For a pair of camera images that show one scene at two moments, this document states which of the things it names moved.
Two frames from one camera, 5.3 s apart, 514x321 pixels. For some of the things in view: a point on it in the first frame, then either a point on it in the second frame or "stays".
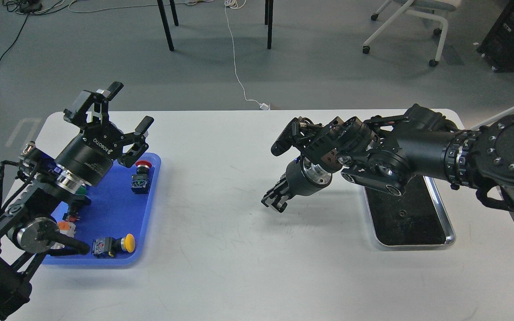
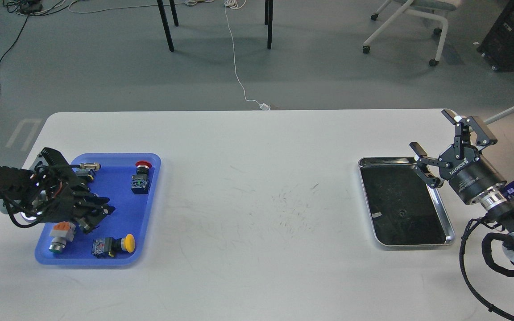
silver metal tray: x=418 y=218 stays
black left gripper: x=90 y=156 -> x=64 y=202
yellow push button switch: x=108 y=246 stays
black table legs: x=268 y=20 stays
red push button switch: x=140 y=183 stays
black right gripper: x=301 y=179 -> x=470 y=176
